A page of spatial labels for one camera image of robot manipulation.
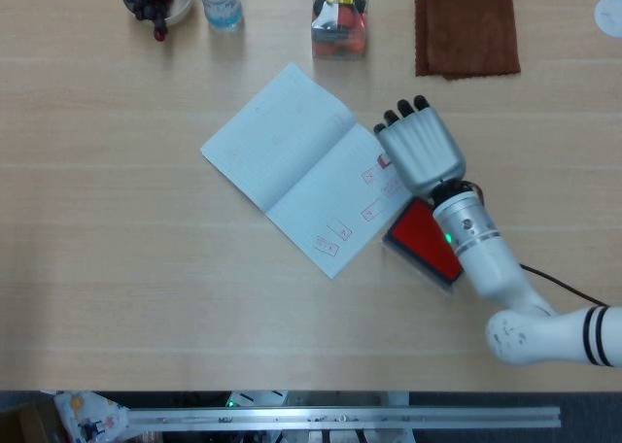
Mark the white printed plastic bag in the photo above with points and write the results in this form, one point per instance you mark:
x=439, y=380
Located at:
x=92, y=414

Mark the folded brown cloth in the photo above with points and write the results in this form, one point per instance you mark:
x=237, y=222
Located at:
x=469, y=30

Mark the red ink pad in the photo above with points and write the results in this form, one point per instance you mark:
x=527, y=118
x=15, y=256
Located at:
x=418, y=234

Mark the white round disc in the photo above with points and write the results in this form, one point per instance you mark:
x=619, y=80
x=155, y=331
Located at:
x=610, y=15

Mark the clear bag of snacks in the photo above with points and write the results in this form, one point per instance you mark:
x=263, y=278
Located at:
x=340, y=30

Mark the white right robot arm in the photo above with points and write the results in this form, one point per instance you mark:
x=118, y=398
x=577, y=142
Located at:
x=495, y=268

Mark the aluminium rail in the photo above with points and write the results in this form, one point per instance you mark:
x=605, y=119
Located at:
x=340, y=419

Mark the clear plastic water bottle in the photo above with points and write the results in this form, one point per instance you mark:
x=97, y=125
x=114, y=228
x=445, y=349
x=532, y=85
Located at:
x=222, y=6

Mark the open white notebook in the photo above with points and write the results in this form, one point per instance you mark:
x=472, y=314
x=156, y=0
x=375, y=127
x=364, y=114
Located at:
x=291, y=171

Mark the white bowl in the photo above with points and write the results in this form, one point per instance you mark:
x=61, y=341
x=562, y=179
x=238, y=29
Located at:
x=185, y=5

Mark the brown cardboard box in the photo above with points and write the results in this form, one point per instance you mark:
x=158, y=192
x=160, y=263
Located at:
x=24, y=423

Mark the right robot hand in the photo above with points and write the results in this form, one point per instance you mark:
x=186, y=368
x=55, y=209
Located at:
x=423, y=146

